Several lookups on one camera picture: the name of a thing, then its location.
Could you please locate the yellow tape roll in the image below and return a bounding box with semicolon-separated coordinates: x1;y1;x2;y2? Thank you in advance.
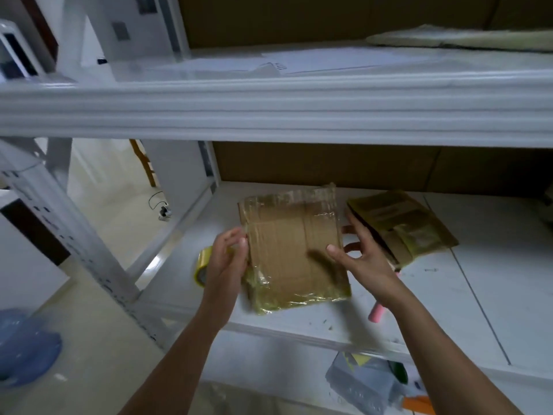
192;246;214;289

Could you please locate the orange plastic object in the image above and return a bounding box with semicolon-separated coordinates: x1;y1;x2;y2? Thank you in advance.
400;395;437;415

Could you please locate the person's left hand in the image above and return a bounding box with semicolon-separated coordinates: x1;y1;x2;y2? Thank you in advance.
200;225;252;329

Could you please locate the person's left forearm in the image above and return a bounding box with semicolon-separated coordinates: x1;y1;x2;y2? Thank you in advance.
119;308;233;415

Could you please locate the dark brown cabinet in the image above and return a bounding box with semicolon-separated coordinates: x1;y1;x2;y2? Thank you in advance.
0;198;72;266

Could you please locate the blue round object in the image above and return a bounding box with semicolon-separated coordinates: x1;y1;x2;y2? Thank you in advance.
0;308;63;386

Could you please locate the white paper sheet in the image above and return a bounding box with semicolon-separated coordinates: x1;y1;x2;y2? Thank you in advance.
130;60;282;83

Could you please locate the clear taped brown cardboard box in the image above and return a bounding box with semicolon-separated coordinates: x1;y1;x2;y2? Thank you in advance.
237;184;353;315

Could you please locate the person's right hand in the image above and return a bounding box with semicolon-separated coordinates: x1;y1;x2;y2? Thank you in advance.
325;212;414;310

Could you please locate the small taped carton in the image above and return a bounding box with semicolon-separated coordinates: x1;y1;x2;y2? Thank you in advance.
343;191;460;271

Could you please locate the person's right forearm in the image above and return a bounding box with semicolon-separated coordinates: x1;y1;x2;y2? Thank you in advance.
384;285;524;415

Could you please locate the wooden chair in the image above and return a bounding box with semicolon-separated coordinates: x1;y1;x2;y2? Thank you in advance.
130;138;161;188

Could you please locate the package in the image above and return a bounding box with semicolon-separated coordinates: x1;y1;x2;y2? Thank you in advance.
365;25;553;54

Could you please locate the white board panel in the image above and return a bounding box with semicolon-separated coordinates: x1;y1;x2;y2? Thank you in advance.
0;212;70;312

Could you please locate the white metal shelf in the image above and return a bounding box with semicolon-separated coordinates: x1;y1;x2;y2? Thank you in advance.
0;0;553;415

